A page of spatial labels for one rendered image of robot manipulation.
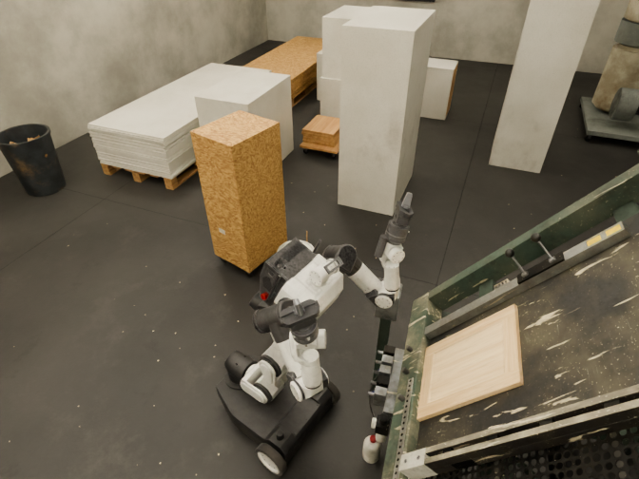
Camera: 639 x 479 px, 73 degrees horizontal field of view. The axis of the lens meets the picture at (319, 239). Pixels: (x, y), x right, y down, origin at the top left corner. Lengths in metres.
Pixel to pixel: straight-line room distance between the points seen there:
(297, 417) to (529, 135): 4.12
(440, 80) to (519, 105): 1.58
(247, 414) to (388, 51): 2.91
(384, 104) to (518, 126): 2.03
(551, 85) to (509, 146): 0.78
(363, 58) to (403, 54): 0.34
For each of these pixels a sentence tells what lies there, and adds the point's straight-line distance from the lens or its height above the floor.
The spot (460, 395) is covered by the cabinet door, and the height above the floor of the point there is 1.07.
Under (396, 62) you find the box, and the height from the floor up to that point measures 1.51.
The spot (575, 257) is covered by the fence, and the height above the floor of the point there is 1.51.
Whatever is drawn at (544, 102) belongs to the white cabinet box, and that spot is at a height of 0.83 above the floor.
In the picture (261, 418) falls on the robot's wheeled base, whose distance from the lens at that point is 2.76.
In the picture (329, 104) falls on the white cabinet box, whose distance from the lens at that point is 6.12.
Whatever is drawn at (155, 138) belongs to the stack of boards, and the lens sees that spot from 4.93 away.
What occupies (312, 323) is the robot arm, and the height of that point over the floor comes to 1.53.
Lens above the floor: 2.56
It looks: 38 degrees down
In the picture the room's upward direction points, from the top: straight up
